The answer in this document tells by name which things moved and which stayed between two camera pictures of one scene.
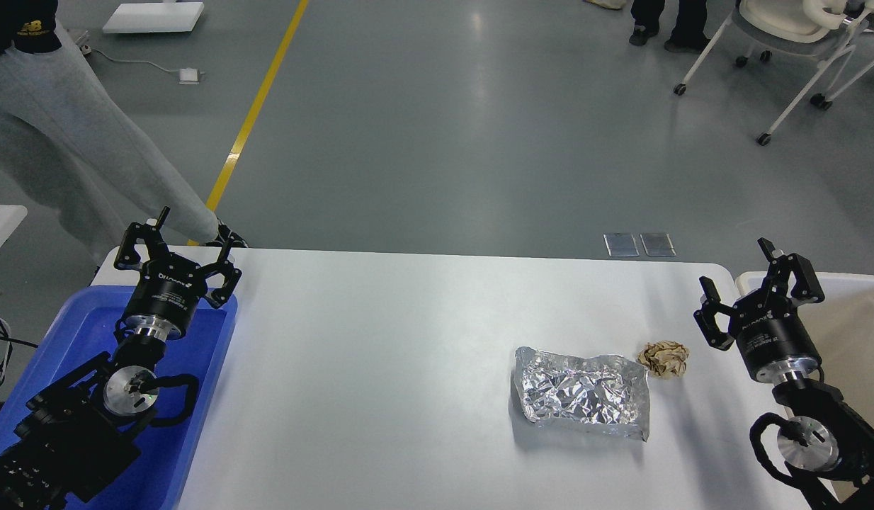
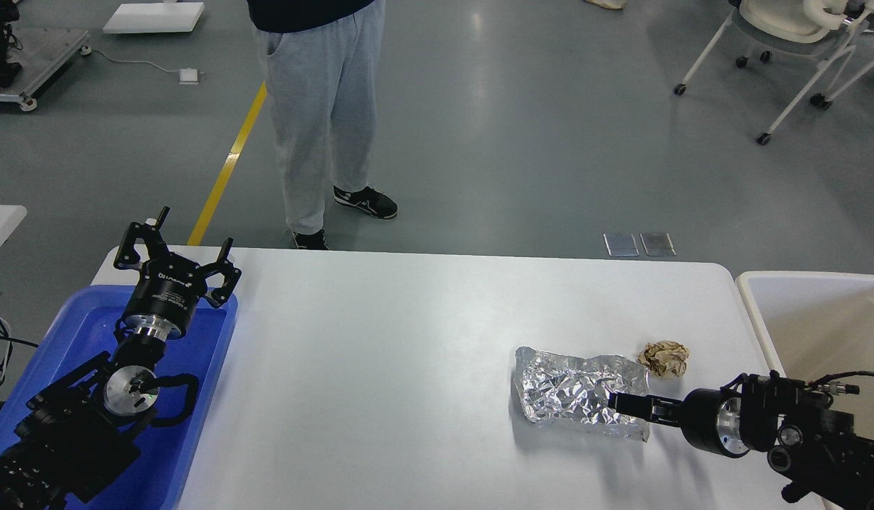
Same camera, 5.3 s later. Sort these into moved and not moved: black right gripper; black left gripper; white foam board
Moved: black right gripper
Not moved: black left gripper; white foam board
